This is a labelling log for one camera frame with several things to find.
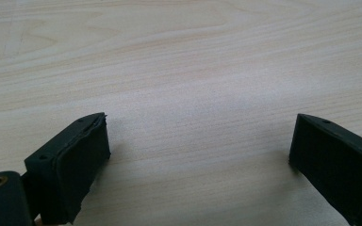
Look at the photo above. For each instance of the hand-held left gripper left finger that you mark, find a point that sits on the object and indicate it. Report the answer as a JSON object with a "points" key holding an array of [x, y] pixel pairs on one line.
{"points": [[72, 169]]}

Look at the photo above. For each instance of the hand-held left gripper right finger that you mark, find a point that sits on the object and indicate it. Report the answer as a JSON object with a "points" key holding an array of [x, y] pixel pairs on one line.
{"points": [[336, 163]]}

